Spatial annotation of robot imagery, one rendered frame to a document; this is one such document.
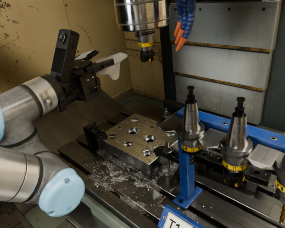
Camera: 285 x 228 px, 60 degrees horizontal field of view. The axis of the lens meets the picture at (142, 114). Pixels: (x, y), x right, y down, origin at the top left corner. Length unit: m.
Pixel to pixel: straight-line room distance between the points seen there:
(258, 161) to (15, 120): 0.46
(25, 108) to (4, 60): 1.14
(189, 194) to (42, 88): 0.55
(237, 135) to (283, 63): 0.64
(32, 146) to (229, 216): 0.59
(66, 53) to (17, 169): 0.27
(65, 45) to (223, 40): 0.74
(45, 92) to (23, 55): 1.15
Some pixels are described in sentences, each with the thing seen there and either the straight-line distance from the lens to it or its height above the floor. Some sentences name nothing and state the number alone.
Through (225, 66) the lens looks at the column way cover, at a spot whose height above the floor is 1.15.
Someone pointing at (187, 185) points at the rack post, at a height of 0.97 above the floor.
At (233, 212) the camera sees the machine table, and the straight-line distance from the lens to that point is 0.84.
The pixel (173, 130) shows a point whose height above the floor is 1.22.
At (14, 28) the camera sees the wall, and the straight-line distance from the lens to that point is 1.64.
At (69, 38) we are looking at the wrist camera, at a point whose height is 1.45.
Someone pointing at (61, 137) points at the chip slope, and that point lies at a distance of 1.59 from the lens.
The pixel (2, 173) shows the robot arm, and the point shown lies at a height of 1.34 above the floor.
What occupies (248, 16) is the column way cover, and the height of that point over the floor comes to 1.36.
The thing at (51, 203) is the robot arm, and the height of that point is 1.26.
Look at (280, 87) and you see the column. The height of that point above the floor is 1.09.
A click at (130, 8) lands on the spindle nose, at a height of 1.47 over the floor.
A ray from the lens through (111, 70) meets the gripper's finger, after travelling 0.62.
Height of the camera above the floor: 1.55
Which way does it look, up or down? 30 degrees down
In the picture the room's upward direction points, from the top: 8 degrees counter-clockwise
